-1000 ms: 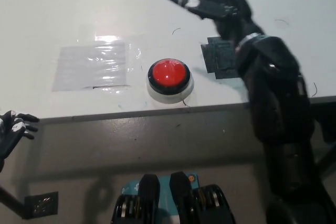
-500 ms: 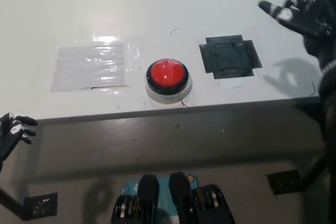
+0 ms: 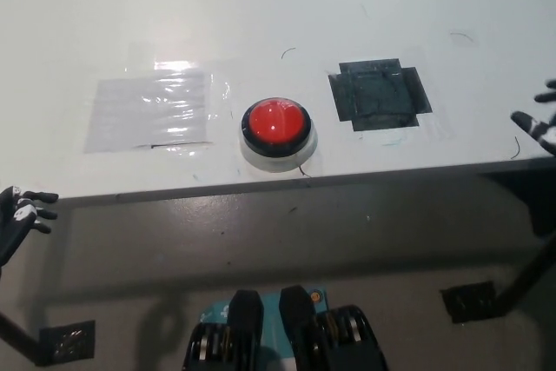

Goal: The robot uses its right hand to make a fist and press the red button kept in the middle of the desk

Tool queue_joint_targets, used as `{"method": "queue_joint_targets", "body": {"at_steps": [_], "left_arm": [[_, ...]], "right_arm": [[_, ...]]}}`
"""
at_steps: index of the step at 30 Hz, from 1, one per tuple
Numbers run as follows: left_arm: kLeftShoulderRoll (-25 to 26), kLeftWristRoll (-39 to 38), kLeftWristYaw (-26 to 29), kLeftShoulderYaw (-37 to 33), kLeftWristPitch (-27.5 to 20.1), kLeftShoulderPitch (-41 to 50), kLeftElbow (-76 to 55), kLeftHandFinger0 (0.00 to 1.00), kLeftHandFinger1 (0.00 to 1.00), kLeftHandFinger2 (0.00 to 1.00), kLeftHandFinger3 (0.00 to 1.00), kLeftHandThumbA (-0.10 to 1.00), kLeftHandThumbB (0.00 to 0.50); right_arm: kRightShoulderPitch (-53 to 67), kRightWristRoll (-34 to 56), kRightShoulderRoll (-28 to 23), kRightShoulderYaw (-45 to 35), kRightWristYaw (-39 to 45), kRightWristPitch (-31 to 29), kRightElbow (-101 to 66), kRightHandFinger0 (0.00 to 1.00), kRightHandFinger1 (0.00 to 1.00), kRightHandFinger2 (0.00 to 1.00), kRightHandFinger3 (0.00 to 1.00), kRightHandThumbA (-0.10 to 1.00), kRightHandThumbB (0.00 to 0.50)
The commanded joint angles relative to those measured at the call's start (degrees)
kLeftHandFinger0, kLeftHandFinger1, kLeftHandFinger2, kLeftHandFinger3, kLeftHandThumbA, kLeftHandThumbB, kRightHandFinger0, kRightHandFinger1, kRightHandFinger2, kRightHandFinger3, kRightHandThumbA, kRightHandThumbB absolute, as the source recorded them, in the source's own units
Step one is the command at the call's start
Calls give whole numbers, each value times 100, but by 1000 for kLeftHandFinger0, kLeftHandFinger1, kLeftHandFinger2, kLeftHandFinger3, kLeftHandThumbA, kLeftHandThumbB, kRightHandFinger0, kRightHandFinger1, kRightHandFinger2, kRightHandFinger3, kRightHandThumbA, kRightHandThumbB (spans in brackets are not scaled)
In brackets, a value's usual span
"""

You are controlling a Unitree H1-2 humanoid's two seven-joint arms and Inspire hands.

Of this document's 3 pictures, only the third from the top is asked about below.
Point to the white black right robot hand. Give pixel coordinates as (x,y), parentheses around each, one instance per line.
(543,130)

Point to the clear taped plastic sheet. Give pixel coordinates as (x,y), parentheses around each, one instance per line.
(145,114)

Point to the black table underframe bracket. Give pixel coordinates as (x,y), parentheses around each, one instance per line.
(530,197)

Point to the clear glossy tape film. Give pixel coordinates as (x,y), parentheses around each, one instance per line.
(218,93)

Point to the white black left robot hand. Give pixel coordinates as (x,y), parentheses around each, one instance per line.
(19,214)

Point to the black metal table leg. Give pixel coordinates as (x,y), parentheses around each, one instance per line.
(19,340)
(525,275)

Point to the black robot torso teal top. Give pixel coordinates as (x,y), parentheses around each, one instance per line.
(286,336)

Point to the black floor tape patch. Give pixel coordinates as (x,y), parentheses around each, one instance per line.
(67,342)
(469,301)

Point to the red dome push button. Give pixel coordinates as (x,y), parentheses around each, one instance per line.
(276,121)

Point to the black tape patch on desk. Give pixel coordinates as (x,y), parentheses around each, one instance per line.
(377,95)

